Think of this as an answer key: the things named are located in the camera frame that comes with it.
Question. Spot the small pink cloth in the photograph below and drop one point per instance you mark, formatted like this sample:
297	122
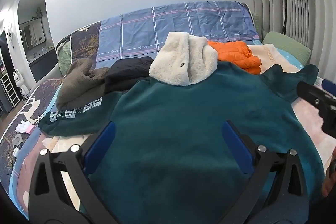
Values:
30	130

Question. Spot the white glove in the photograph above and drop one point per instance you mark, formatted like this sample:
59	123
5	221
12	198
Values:
22	126

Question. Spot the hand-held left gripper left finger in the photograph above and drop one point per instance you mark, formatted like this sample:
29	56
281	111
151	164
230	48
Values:
101	145

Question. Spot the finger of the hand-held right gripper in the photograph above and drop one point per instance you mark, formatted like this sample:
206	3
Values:
315	100
330	85

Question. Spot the dark tree-print blanket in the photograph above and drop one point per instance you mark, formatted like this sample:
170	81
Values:
84	40

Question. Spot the dark cabinet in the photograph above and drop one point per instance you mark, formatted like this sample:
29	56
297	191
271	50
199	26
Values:
42	64

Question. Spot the potted plant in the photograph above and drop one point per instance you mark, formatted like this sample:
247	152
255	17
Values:
39	12

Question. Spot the black jacket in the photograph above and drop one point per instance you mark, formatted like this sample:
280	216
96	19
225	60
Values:
126	71

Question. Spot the brown fleece garment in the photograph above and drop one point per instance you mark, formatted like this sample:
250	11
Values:
78	82

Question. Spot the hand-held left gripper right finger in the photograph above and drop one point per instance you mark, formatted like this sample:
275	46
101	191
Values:
237	145

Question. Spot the blue plaid bedsheet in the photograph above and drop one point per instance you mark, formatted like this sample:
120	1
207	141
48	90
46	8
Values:
170	22

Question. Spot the white cat figurine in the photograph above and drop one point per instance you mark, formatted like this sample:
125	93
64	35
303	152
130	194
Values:
21	82

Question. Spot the green pillow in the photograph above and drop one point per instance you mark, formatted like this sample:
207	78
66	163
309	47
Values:
256	24
286	45

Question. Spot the grey curtain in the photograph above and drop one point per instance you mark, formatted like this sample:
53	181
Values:
309	16

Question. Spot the orange puffer jacket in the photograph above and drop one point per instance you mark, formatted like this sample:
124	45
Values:
233	53

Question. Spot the light blue sheet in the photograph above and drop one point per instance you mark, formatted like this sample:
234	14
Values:
288	56

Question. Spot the teal fleece hoodie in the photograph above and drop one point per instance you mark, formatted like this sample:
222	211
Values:
183	121

